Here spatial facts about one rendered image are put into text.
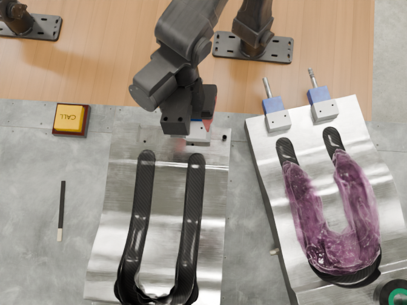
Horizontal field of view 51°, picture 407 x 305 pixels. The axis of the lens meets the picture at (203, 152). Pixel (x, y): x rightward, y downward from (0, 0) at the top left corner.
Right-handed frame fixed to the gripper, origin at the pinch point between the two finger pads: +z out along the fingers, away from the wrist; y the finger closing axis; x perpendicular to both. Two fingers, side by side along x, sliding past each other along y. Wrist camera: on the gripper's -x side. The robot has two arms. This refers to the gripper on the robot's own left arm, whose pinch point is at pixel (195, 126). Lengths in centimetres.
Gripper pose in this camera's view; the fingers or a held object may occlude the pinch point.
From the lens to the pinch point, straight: 88.1
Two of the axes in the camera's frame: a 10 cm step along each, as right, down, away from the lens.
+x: 1.5, -8.1, 5.6
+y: 9.8, 0.5, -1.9
